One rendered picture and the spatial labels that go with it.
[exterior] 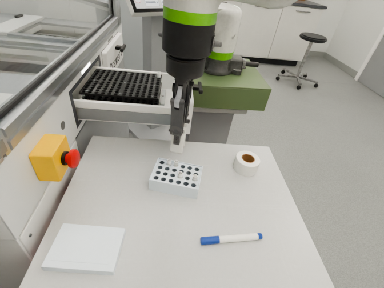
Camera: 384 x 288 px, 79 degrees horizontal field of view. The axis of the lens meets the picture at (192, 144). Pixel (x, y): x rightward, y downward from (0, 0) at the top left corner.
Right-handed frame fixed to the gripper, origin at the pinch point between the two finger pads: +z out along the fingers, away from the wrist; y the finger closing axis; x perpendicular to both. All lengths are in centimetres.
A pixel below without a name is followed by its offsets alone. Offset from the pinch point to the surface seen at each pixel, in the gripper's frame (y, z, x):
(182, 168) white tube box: -0.8, 9.0, -2.0
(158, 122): 11.0, 3.9, 7.9
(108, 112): 8.2, 1.8, 21.6
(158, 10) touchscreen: 106, -8, 35
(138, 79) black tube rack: 25.0, -1.5, 18.8
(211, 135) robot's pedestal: 48, 32, -9
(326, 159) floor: 125, 88, -112
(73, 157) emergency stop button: -12.9, -0.3, 19.0
